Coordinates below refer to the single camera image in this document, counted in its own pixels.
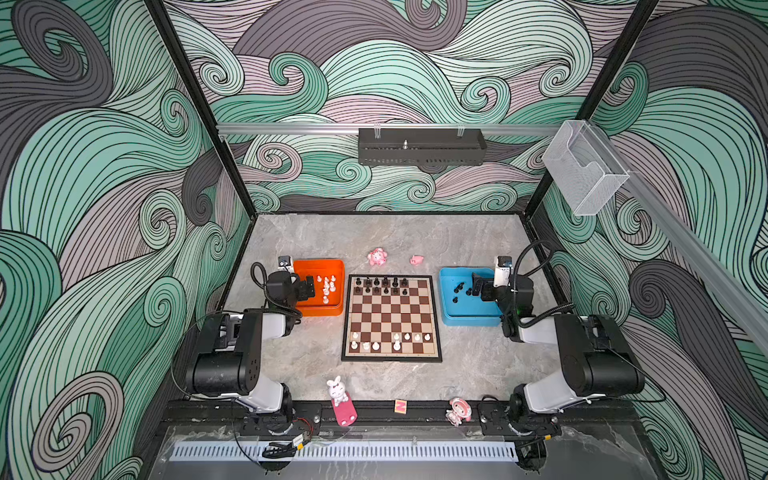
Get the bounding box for blue plastic tray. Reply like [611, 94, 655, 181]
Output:
[438, 267, 502, 327]

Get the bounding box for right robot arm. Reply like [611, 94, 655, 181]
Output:
[470, 240, 646, 421]

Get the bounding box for wooden letter block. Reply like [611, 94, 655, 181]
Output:
[394, 400, 408, 415]

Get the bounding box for orange plastic tray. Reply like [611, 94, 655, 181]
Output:
[293, 259, 345, 317]

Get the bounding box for pink kitty toy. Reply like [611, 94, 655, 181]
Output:
[367, 247, 388, 266]

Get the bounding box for white slotted cable duct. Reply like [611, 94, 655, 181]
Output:
[169, 440, 518, 463]

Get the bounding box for white rabbit figure pink base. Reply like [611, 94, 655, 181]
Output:
[327, 376, 358, 427]

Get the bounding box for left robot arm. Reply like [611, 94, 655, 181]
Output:
[184, 262, 315, 423]

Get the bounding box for clear acrylic wall box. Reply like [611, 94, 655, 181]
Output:
[542, 120, 629, 217]

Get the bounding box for chess board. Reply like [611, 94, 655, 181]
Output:
[341, 274, 443, 363]

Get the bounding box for black wall shelf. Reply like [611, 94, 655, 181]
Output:
[357, 127, 488, 169]

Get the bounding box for pink haired doll figure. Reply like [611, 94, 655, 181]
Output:
[445, 397, 472, 427]

